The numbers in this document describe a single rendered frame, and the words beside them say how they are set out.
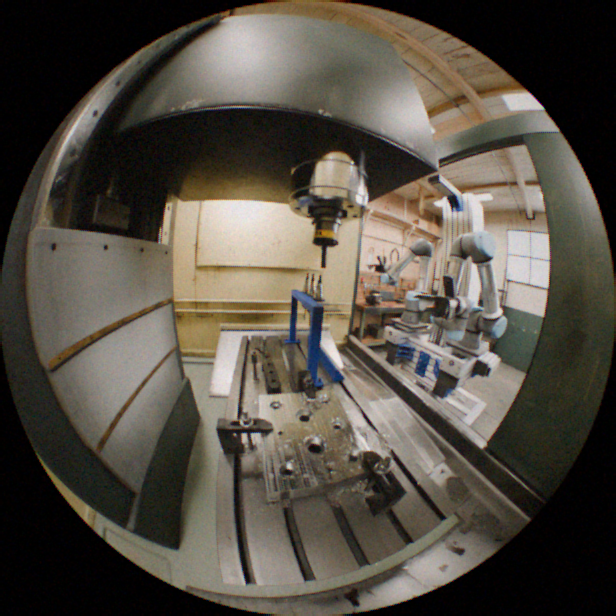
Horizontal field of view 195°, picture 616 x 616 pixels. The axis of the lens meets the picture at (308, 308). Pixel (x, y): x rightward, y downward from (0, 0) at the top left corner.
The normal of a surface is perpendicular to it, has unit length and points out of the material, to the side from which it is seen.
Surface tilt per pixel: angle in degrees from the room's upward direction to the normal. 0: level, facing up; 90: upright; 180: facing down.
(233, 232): 90
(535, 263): 90
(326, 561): 0
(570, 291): 90
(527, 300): 90
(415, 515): 0
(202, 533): 0
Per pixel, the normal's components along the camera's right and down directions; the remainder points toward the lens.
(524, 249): -0.94, 0.00
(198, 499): 0.07, -0.98
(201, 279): 0.25, 0.22
